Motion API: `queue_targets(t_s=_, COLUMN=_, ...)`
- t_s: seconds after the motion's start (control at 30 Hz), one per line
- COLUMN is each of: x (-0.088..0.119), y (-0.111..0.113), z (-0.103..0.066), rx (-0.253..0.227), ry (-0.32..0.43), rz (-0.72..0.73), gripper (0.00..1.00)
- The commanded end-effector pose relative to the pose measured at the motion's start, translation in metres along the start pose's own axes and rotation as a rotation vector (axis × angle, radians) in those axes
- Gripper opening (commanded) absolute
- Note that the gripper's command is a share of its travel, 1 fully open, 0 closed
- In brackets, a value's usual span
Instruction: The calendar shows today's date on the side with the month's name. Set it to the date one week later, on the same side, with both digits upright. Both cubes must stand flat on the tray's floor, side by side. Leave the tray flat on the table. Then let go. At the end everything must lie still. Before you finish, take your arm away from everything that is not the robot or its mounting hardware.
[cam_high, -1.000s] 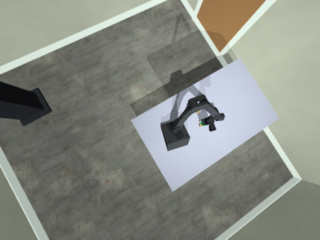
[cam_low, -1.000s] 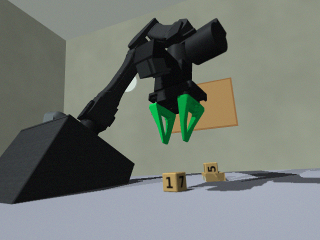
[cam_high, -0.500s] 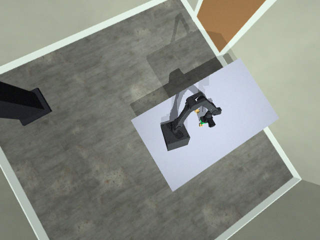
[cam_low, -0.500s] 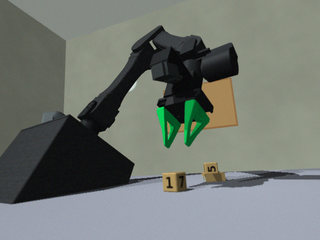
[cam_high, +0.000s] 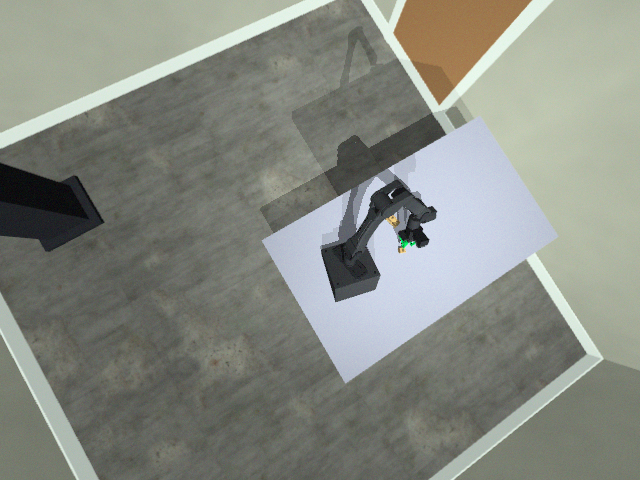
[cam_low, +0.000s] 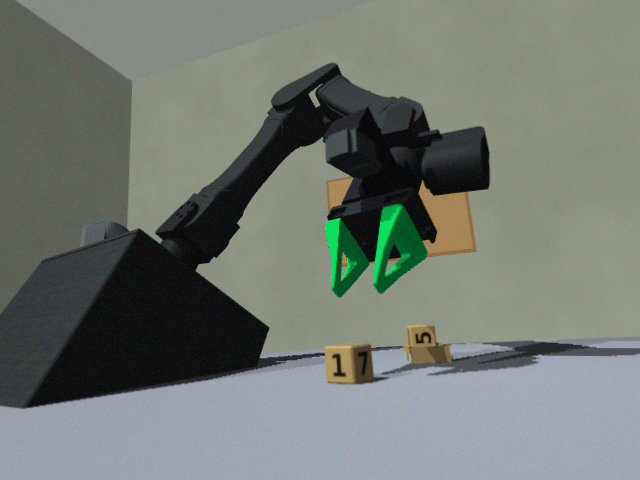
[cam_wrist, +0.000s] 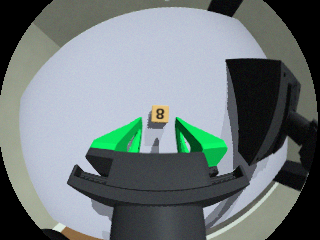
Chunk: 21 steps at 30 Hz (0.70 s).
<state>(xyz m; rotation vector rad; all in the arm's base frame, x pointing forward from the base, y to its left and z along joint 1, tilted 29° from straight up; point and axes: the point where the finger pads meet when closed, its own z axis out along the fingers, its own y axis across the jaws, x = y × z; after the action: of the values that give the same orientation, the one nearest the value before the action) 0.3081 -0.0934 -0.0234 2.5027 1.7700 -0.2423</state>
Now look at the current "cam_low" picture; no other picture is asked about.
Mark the tan wooden number cube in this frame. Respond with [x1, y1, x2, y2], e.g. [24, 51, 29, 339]
[325, 343, 374, 385]
[407, 325, 437, 347]

